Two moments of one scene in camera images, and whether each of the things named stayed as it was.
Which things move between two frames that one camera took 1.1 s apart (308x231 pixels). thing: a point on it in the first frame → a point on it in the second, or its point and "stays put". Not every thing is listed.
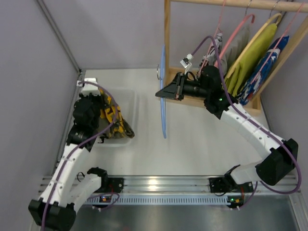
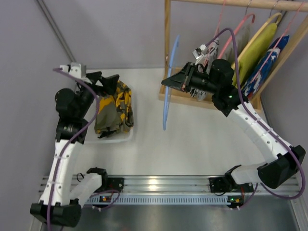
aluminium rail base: x=191 y=186 stays put
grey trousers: x=234 y=49 stays put
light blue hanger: x=162 y=100 → x=175 y=51
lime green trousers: x=234 y=82 stays put
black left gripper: x=90 y=96 → x=95 y=84
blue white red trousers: x=263 y=69 stays put
